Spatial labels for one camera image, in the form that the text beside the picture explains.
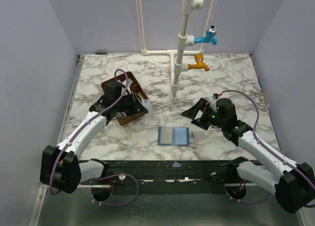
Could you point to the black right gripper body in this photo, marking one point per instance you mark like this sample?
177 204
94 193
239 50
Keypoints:
201 114

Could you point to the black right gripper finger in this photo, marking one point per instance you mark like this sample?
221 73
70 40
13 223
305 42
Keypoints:
192 112
202 122

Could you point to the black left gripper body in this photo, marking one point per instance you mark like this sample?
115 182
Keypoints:
134 104

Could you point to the pale patterned card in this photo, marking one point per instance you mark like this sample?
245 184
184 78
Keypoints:
148 105

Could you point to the blue leather card holder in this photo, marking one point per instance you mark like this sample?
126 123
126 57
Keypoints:
174 136

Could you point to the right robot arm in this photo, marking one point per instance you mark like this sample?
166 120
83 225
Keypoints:
292 184

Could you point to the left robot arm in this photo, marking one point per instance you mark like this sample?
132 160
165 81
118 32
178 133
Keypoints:
61 168

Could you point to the woven brown basket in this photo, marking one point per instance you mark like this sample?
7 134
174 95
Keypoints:
133 88

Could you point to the orange plastic faucet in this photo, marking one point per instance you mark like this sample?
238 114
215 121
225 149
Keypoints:
199 64

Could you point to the blue plastic faucet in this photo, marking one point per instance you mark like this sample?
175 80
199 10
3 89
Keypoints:
210 36

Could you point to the black mounting rail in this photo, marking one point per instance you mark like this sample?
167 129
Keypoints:
166 177

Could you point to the white pvc pipe frame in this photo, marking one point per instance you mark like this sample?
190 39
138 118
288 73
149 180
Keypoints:
186 49

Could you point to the aluminium frame rail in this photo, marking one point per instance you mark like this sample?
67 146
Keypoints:
41 190

